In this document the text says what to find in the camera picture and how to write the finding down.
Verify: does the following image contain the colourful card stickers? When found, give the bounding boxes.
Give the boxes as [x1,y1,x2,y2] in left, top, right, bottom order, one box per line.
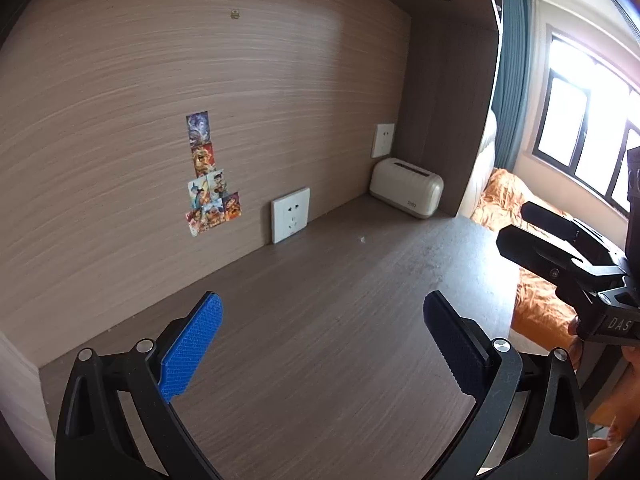
[186,110,242,237]

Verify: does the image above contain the grey blue curtain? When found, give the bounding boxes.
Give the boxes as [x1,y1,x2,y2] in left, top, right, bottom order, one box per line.
[491,0,532,171]

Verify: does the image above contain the orange bed cover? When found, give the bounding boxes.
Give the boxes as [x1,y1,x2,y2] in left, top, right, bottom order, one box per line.
[470,167,622,354]

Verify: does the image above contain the white toaster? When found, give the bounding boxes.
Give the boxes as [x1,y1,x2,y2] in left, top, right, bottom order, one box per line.
[369,157,444,219]

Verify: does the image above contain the person's right hand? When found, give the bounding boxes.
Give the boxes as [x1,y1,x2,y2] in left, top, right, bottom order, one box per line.
[566,314,640,461]

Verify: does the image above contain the white wall socket lower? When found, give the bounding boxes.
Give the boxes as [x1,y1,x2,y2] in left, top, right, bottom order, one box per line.
[271,188,310,244]

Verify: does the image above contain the white wall socket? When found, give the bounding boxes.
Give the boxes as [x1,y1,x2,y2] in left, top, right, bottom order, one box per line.
[271,188,310,244]
[371,124,395,158]

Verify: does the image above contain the black framed window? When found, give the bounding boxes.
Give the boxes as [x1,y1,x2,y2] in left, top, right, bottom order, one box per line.
[533,32,639,216]

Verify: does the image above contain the cream padded headboard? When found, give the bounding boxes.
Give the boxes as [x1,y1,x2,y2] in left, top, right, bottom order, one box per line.
[458,110,497,218]

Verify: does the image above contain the white wall socket upper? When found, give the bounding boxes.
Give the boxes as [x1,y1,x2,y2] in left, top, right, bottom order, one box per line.
[371,124,395,158]

